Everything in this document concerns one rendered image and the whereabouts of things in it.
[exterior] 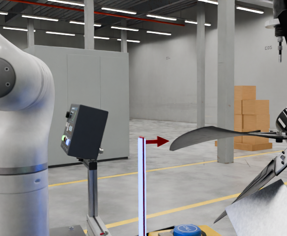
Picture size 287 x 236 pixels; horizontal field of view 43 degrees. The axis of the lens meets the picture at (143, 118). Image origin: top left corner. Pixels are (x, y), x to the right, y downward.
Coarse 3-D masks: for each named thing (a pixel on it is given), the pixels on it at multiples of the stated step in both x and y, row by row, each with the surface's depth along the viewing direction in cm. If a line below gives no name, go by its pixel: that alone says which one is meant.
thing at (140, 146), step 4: (140, 140) 75; (140, 144) 75; (140, 148) 75; (140, 152) 76; (140, 156) 76; (140, 160) 76; (140, 164) 76; (140, 168) 76; (140, 172) 76; (140, 176) 76; (140, 180) 76; (140, 184) 76; (140, 188) 76; (140, 192) 76; (140, 196) 76; (140, 200) 76; (140, 204) 76; (140, 208) 76; (140, 212) 77; (140, 216) 77; (140, 220) 77; (140, 224) 77; (140, 228) 77; (140, 232) 77
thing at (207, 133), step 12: (192, 132) 75; (204, 132) 75; (216, 132) 74; (228, 132) 74; (240, 132) 74; (252, 132) 85; (264, 132) 87; (276, 132) 83; (180, 144) 87; (192, 144) 90
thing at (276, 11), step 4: (276, 0) 84; (280, 0) 84; (284, 0) 84; (276, 4) 84; (280, 4) 84; (284, 4) 84; (276, 8) 84; (280, 8) 84; (284, 8) 84; (276, 12) 85; (280, 12) 84; (276, 16) 85; (276, 28) 85; (280, 28) 84; (276, 32) 85; (280, 32) 84; (276, 36) 86; (280, 36) 85
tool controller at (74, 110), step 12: (72, 108) 144; (84, 108) 129; (96, 108) 131; (72, 120) 135; (84, 120) 129; (96, 120) 131; (72, 132) 129; (84, 132) 129; (96, 132) 131; (72, 144) 128; (84, 144) 130; (96, 144) 131; (72, 156) 129; (84, 156) 130; (96, 156) 131
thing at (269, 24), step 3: (267, 21) 85; (270, 21) 84; (273, 21) 83; (276, 21) 83; (267, 24) 85; (270, 24) 84; (273, 24) 83; (276, 24) 84; (279, 24) 84; (267, 27) 87; (270, 27) 87; (273, 27) 87
